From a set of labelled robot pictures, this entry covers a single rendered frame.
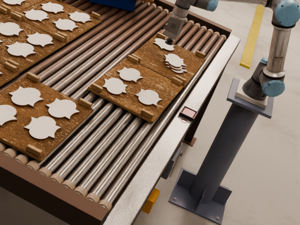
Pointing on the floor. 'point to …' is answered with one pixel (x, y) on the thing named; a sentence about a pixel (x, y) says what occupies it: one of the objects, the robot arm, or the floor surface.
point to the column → (218, 161)
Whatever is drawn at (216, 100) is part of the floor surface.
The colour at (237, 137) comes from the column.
